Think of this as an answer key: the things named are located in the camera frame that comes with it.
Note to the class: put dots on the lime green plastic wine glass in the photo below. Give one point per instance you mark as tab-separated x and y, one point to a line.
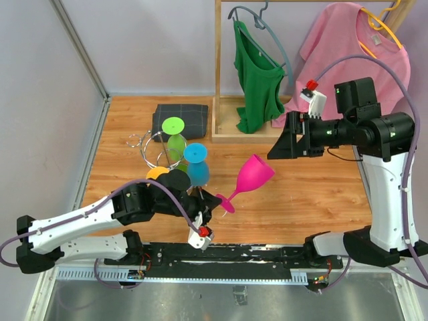
173	126

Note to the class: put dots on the yellow clothes hanger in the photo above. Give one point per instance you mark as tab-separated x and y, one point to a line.
376	23

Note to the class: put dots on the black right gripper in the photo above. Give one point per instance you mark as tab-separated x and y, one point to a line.
287	146

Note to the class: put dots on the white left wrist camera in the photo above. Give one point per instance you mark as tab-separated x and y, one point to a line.
201	238

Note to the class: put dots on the dark grey folded cloth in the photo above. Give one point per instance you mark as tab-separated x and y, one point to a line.
194	116

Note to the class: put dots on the wooden clothes rack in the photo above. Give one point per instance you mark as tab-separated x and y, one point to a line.
224	115

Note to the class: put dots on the magenta plastic wine glass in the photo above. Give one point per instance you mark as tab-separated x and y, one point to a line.
254	173

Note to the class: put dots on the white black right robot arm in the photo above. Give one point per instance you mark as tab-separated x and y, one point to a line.
383	143

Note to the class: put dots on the green tank top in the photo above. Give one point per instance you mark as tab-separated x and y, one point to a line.
260	78

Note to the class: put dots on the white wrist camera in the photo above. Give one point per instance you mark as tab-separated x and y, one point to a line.
315	99
201	238

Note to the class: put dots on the yellow plastic wine glass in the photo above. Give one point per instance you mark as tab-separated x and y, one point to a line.
156	172

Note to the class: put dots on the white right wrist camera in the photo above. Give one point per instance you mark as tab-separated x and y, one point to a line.
315	99

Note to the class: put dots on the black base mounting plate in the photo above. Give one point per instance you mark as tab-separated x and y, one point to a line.
226	261

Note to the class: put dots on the chrome wire wine glass rack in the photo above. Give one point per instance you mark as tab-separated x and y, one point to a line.
152	148

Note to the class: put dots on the blue plastic wine glass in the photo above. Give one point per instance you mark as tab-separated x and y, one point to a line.
197	169

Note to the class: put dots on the pink t-shirt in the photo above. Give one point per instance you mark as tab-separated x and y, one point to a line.
341	31

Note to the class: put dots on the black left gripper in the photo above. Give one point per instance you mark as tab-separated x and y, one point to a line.
206	202

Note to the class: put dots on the aluminium frame rail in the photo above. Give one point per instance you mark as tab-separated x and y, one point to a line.
78	45

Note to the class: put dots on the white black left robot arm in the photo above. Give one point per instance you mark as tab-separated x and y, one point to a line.
48	242

